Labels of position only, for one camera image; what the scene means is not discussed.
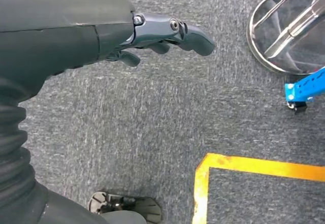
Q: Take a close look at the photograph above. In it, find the blue metal shelf rack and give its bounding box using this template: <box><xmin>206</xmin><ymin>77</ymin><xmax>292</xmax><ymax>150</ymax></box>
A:
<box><xmin>284</xmin><ymin>67</ymin><xmax>325</xmax><ymax>114</ymax></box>

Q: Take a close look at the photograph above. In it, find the black robot foot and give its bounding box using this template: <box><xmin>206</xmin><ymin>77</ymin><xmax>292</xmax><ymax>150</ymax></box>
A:
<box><xmin>88</xmin><ymin>191</ymin><xmax>163</xmax><ymax>224</ymax></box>

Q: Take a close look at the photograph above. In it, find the chrome stanchion post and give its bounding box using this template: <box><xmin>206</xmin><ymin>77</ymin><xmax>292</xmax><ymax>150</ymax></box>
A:
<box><xmin>246</xmin><ymin>0</ymin><xmax>325</xmax><ymax>76</ymax></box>

